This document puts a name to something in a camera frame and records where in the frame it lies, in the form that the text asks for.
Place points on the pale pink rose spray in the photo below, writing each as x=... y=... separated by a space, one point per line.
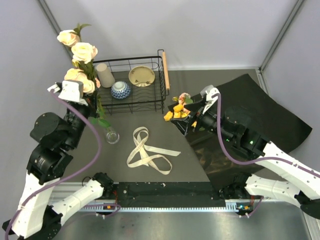
x=83 y=71

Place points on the black wire dish rack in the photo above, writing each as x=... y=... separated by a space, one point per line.
x=144 y=96

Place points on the blue white patterned bowl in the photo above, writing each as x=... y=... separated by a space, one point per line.
x=120 y=90

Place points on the cream floral plate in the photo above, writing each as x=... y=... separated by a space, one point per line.
x=141 y=76

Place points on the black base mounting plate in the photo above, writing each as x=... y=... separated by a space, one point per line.
x=167 y=194

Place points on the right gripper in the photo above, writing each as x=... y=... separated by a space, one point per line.
x=181 y=124

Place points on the black wrapping paper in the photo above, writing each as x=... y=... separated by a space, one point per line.
x=246 y=107

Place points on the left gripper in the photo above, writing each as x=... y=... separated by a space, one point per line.
x=92 y=108

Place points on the clear glass vase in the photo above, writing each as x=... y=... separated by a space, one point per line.
x=111 y=135

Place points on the pink peony stem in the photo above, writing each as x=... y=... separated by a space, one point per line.
x=183 y=99

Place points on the beige paper cup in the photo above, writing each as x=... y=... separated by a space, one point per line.
x=105 y=76

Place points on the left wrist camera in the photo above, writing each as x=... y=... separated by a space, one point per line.
x=68 y=90

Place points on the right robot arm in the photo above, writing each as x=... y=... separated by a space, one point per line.
x=243 y=145

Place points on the white printed ribbon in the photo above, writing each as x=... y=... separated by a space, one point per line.
x=144 y=155

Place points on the grey slotted cable duct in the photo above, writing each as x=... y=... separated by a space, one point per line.
x=227 y=207

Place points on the yellow rose bunch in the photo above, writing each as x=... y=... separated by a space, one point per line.
x=176 y=111

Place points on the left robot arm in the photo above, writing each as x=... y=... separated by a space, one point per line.
x=35 y=218

